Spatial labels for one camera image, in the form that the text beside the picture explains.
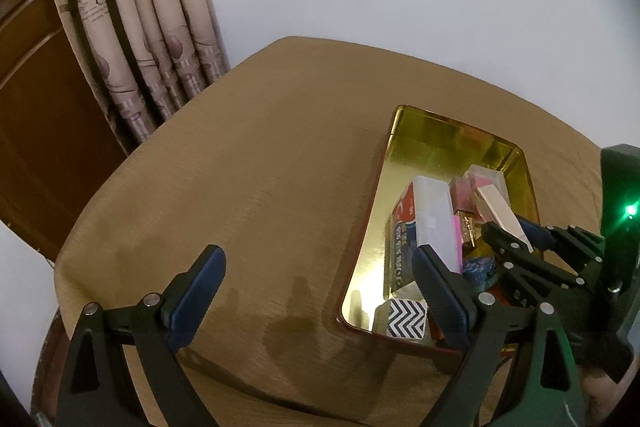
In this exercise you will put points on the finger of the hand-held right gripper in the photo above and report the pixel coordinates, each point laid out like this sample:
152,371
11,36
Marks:
565,239
520,257

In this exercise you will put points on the beige patterned curtain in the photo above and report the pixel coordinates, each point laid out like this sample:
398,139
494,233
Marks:
140,7

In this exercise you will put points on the small clear box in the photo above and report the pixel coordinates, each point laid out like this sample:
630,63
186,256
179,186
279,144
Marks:
482,177

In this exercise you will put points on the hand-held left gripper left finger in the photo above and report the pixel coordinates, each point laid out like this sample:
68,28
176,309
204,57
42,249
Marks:
200,297

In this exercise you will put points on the brown wooden door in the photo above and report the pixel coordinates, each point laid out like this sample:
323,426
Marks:
40,117

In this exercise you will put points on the white block with zigzag face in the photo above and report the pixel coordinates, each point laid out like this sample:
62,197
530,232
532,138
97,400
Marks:
407,319

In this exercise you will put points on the silver metal box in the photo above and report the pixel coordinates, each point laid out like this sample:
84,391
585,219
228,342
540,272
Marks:
495,207

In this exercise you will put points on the long clear plastic floss box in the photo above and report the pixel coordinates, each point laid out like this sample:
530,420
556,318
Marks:
435,217

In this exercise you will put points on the blue dotted block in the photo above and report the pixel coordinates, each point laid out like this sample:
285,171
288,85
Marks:
480,272

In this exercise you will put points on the red and gold tin box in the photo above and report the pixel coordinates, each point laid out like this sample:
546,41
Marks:
435,142

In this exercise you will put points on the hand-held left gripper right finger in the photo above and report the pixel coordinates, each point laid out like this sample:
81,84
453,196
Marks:
440,297

